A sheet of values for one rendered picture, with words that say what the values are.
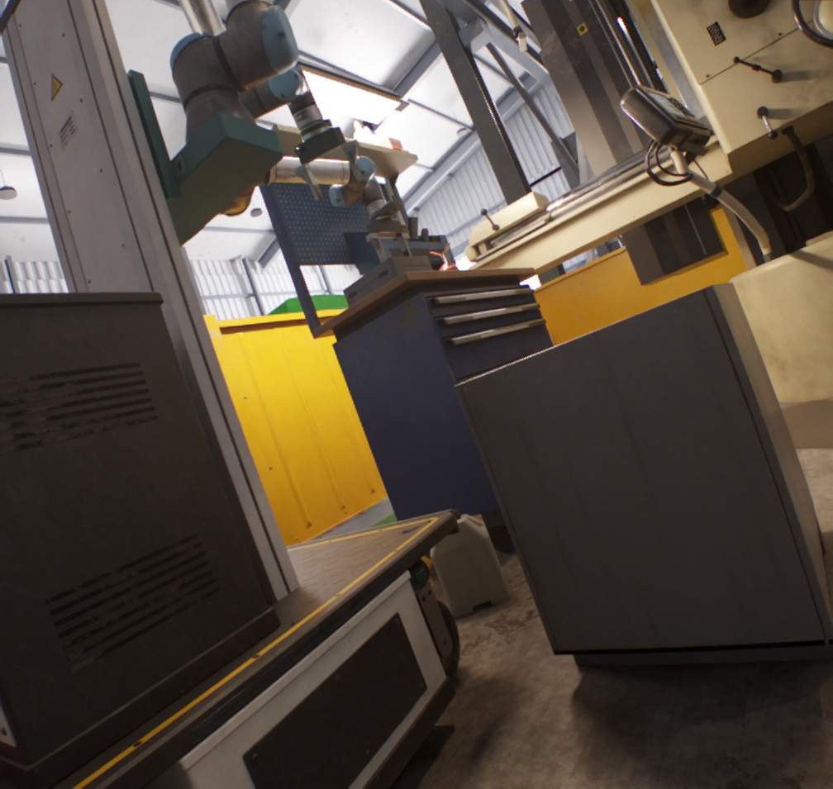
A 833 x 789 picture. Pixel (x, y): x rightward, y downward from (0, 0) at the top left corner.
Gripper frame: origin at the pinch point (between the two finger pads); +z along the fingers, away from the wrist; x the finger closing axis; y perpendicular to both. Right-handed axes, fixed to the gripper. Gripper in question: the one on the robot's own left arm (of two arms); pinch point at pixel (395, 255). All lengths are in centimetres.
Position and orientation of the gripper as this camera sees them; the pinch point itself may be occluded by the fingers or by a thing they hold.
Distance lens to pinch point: 188.5
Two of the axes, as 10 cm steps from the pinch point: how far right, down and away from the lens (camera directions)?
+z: 3.5, 9.4, -0.5
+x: -6.5, 2.1, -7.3
